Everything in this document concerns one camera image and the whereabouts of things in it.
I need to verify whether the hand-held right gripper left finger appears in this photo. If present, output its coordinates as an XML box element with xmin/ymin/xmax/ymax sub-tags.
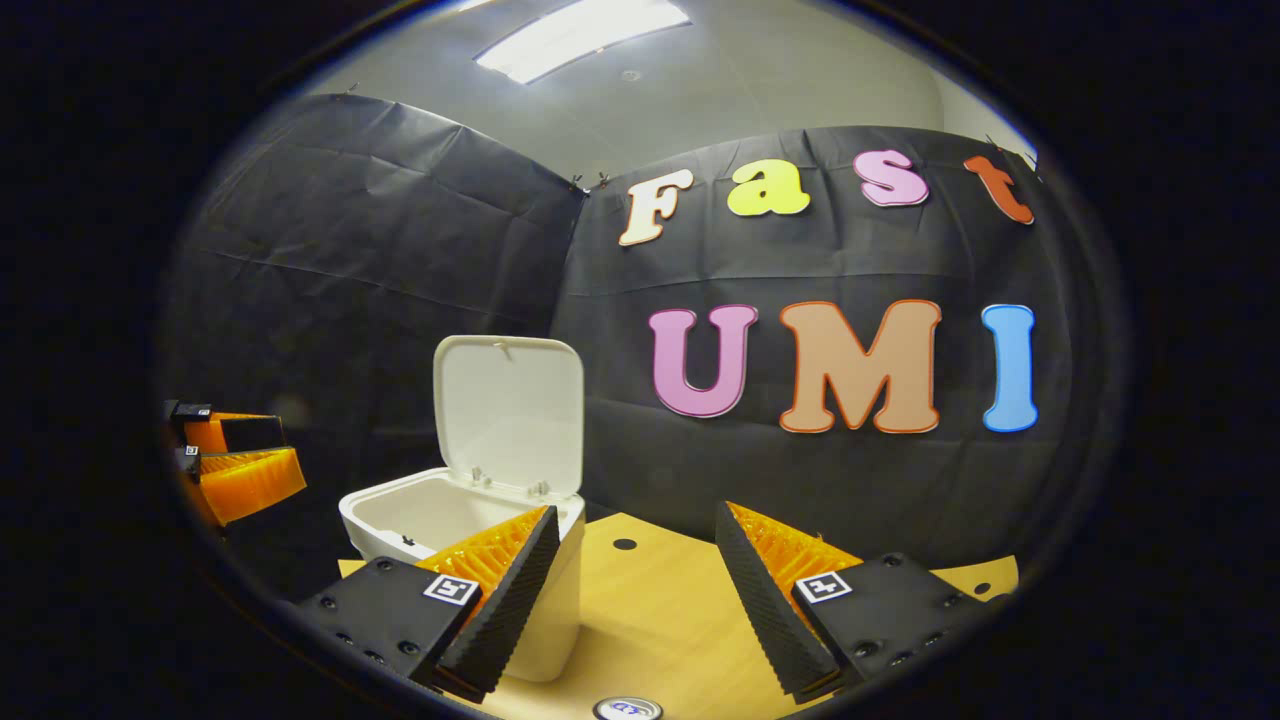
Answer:
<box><xmin>290</xmin><ymin>505</ymin><xmax>562</xmax><ymax>704</ymax></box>

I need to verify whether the wooden desktop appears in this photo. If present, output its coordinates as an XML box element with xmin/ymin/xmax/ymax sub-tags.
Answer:
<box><xmin>338</xmin><ymin>512</ymin><xmax>1021</xmax><ymax>720</ymax></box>

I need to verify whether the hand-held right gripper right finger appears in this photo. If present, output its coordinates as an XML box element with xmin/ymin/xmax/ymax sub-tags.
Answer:
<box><xmin>715</xmin><ymin>501</ymin><xmax>987</xmax><ymax>702</ymax></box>

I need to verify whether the black backdrop cloth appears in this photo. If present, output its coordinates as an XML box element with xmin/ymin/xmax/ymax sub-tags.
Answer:
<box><xmin>160</xmin><ymin>92</ymin><xmax>1131</xmax><ymax>601</ymax></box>

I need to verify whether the white desktop garbage bin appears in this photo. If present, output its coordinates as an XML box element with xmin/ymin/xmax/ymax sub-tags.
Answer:
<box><xmin>338</xmin><ymin>335</ymin><xmax>587</xmax><ymax>685</ymax></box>

